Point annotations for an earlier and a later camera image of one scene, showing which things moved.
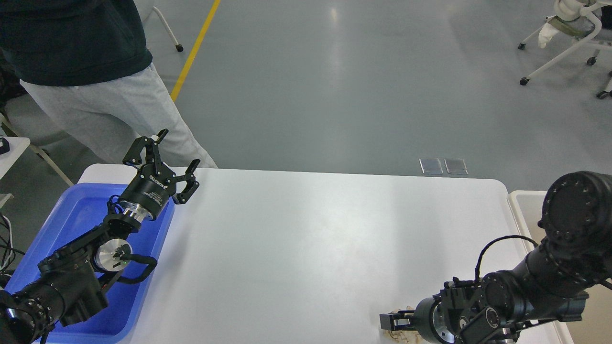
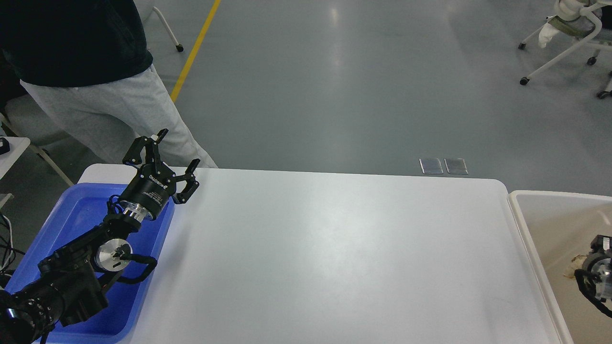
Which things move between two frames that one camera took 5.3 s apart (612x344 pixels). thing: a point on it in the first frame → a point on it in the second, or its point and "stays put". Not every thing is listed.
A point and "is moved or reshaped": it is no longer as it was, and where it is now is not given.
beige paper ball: [403, 337] is moved or reshaped
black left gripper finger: [191, 186] stays put
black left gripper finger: [152, 154] stays put
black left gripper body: [149, 194] stays put
